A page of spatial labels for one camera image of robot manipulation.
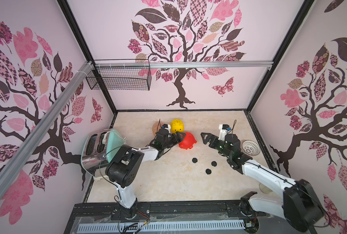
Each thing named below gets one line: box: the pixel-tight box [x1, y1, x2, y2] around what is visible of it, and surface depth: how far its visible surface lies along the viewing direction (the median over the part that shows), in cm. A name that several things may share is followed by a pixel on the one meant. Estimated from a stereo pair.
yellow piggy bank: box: [170, 118, 185, 134], surface depth 102 cm
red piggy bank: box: [178, 131, 197, 150], surface depth 92 cm
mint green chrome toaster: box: [80, 128, 126, 177], surface depth 82 cm
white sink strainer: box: [241, 139, 261, 156], surface depth 97 cm
